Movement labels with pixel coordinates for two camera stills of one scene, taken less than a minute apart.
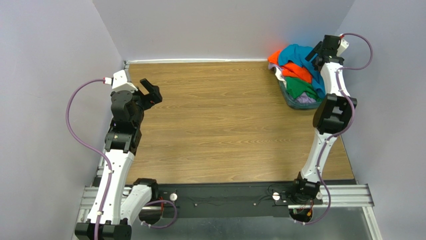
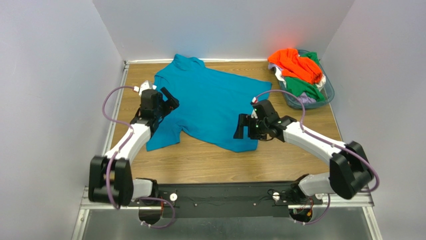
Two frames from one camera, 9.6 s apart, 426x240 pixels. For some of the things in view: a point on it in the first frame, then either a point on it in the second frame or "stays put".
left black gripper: x=150 y=96 to x=165 y=104
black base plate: x=245 y=199 stays put
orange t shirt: x=291 y=70 stays put
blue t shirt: x=293 y=52 to x=209 y=103
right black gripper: x=319 y=54 to x=248 y=126
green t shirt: x=296 y=86 stays put
